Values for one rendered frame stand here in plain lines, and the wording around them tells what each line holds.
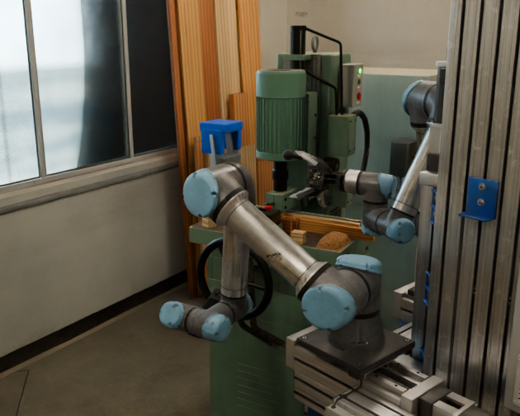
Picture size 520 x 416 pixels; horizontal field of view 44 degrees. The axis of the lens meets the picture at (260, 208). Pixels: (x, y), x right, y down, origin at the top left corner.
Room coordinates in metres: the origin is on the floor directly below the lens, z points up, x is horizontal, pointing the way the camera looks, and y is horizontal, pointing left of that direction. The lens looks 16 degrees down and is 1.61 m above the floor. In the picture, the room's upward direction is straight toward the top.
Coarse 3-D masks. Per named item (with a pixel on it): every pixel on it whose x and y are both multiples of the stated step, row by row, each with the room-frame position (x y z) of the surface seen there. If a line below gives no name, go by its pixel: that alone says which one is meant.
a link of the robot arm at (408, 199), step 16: (432, 96) 1.86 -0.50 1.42; (432, 112) 1.84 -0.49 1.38; (416, 160) 1.81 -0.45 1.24; (416, 176) 1.79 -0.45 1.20; (400, 192) 1.79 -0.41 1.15; (416, 192) 1.77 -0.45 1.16; (400, 208) 1.77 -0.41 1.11; (416, 208) 1.78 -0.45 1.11; (384, 224) 1.79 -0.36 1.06; (400, 224) 1.74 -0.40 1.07; (400, 240) 1.74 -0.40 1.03
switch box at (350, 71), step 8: (344, 64) 2.45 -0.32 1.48; (352, 64) 2.44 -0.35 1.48; (360, 64) 2.49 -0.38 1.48; (344, 72) 2.45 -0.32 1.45; (352, 72) 2.43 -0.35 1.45; (344, 80) 2.45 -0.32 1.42; (352, 80) 2.43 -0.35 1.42; (344, 88) 2.45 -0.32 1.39; (352, 88) 2.43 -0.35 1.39; (360, 88) 2.49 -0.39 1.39; (344, 96) 2.45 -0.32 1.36; (352, 96) 2.43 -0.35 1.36; (344, 104) 2.45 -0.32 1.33; (352, 104) 2.43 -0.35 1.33; (360, 104) 2.51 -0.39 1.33
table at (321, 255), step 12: (192, 228) 2.26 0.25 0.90; (204, 228) 2.25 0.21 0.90; (216, 228) 2.25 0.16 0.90; (192, 240) 2.26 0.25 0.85; (204, 240) 2.24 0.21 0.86; (312, 240) 2.11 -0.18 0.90; (360, 240) 2.16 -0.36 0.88; (312, 252) 2.03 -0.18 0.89; (324, 252) 2.01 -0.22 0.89; (336, 252) 1.99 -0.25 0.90; (348, 252) 2.06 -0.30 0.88
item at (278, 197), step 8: (272, 192) 2.25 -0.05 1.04; (280, 192) 2.25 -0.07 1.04; (288, 192) 2.26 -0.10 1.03; (272, 200) 2.23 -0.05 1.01; (280, 200) 2.22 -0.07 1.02; (288, 200) 2.26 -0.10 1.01; (296, 200) 2.32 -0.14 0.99; (272, 208) 2.23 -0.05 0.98; (280, 208) 2.22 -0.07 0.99; (288, 208) 2.26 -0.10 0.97
